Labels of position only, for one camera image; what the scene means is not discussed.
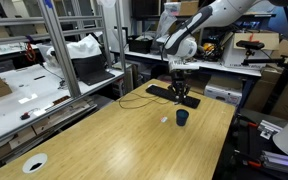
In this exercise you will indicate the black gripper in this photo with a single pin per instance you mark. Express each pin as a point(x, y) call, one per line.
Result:
point(179, 80)

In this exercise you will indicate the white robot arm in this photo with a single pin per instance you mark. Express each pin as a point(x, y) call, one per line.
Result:
point(217, 13)

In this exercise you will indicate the dark blue cup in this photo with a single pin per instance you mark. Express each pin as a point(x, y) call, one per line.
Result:
point(182, 119)

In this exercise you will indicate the black computer keyboard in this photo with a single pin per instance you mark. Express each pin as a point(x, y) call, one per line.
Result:
point(160, 91)

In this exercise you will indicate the small red white card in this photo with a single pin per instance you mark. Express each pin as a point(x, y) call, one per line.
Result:
point(164, 119)

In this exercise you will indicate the white printer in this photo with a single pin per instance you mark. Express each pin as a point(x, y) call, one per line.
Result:
point(222, 93)

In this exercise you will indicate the yellow power tool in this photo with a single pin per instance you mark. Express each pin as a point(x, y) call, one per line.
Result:
point(209, 48)

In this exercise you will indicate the black storage bin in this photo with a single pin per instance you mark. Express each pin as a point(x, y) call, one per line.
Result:
point(139, 45)

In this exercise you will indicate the clear plastic bag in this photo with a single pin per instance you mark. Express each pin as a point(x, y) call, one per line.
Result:
point(165, 23)

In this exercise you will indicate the cardboard box with label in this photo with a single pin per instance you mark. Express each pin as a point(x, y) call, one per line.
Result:
point(189, 7)

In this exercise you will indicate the black laptop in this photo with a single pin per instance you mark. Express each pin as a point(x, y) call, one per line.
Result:
point(87, 68)

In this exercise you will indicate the brown cardboard lid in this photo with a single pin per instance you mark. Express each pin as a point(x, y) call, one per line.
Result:
point(267, 40)

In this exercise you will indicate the stacked brown cardboard boxes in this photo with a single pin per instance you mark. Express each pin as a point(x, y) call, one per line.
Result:
point(284, 96)

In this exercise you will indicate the white cloth cover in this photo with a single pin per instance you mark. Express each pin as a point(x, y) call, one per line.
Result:
point(84, 46)

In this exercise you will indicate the silver aluminium extrusion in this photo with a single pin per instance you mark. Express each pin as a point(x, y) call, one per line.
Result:
point(280, 161)

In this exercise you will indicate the flat cardboard sheets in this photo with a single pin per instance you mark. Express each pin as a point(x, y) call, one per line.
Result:
point(50, 121)

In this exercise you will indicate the white paper slip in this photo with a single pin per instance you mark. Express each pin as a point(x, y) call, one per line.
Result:
point(27, 98)

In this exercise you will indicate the small black red device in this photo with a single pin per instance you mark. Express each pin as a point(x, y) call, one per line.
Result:
point(25, 116)

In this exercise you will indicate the white shelf board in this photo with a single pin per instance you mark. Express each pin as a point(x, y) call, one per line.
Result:
point(14, 110)

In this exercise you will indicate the black camera bar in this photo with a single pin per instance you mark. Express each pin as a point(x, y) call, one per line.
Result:
point(250, 44)

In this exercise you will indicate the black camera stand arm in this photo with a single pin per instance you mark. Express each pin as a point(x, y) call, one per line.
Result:
point(267, 61)

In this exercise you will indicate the aluminium frame rack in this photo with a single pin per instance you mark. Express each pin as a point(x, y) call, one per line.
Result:
point(62, 63)

